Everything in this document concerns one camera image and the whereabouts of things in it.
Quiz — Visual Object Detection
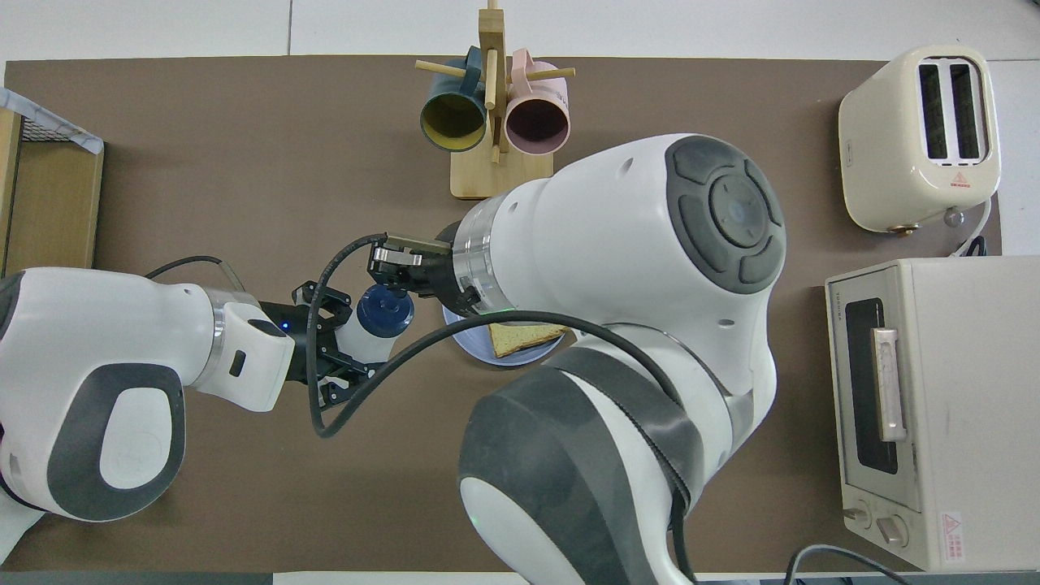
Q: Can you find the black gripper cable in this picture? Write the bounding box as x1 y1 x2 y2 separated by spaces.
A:
145 256 245 293
309 234 696 585

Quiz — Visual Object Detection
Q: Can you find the white bottle navy cap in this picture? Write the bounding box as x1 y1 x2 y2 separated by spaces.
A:
333 284 415 366

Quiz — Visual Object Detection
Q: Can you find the cream two-slot toaster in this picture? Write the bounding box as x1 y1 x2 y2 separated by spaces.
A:
838 45 1002 235

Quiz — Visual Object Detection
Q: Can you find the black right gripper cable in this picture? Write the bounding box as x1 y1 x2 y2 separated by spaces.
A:
309 234 696 585

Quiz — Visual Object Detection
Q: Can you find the brown table mat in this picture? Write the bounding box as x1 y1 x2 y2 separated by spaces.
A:
0 55 1002 574

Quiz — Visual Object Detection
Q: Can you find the black base cable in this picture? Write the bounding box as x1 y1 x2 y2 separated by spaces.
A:
784 544 919 585

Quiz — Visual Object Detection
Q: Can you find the blue round plate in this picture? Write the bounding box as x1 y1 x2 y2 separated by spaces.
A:
443 305 566 368

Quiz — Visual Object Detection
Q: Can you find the white toaster oven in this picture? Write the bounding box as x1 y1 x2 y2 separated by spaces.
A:
825 256 1040 572

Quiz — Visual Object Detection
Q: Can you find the teal mug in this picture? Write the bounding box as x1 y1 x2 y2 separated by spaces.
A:
420 46 488 153

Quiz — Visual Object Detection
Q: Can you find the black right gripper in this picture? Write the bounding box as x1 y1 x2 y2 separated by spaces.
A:
370 242 476 316

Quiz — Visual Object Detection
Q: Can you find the black wire basket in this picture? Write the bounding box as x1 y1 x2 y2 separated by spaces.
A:
20 118 86 145

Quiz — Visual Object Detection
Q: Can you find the white toaster power cord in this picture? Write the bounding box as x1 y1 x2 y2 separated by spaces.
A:
947 199 996 258

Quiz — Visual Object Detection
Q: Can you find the toasted bread slice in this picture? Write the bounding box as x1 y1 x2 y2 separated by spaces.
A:
489 323 567 358

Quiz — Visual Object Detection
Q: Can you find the patterned white cloth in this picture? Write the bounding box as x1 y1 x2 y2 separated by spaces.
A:
0 88 105 155

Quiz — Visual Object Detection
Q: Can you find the wooden mug tree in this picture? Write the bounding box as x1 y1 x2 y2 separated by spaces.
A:
415 0 576 201

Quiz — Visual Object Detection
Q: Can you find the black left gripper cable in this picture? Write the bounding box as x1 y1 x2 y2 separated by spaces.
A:
145 256 245 293

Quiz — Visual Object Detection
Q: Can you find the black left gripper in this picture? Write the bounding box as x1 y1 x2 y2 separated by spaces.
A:
260 280 379 407

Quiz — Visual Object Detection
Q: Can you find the pink mug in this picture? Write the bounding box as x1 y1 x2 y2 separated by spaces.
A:
505 49 571 157

